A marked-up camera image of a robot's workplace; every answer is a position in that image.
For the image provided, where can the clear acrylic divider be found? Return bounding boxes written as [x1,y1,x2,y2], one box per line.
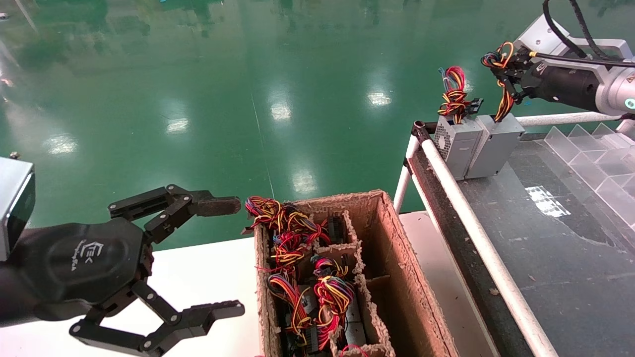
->
[543,123,635,229]

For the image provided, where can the power supply with coloured wires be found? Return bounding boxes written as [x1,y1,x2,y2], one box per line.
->
[270,231,318,273]
[268,273,316,350]
[244,196,348,247]
[310,255,368,350]

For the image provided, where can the short white frame pipe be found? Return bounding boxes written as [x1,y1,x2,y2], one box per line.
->
[394,136,420,206]

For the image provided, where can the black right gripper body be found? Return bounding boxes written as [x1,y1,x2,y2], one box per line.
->
[521,59,603,112]

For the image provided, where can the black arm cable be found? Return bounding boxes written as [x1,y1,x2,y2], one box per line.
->
[531,0,635,64]

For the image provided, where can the grey power supply with wires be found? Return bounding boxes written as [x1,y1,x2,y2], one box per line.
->
[466,41,526,180]
[433,66,485,181]

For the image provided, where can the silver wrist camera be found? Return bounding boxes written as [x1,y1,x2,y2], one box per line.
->
[513,14,635,67]
[0,151,36,262]

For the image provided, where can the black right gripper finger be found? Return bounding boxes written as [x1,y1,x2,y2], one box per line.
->
[505,74,530,106]
[490,47,532,76]

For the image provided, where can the brown cardboard divider box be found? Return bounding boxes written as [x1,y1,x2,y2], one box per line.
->
[254,190,459,357]

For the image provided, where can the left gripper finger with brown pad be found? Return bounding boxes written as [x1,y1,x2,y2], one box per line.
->
[108,184,242,244]

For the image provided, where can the black pipe joint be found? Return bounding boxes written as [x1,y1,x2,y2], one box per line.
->
[411,120,433,144]

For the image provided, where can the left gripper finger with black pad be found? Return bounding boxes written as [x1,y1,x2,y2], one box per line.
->
[69,280,246,357]

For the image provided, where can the black conveyor belt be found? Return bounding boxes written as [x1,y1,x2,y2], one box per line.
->
[411,131,635,357]

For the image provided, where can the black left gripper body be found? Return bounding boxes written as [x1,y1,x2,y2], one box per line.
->
[15,217,153,322]

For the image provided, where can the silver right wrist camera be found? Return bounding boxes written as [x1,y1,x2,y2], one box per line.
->
[513,14,635,67]

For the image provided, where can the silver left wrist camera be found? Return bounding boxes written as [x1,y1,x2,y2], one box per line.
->
[0,151,36,262]

